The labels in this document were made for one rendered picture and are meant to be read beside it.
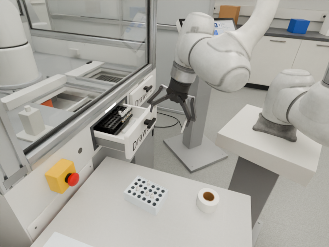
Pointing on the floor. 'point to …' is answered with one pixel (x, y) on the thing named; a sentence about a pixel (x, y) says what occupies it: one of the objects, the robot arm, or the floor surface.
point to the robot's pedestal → (253, 188)
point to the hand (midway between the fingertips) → (167, 123)
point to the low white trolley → (86, 192)
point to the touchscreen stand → (196, 134)
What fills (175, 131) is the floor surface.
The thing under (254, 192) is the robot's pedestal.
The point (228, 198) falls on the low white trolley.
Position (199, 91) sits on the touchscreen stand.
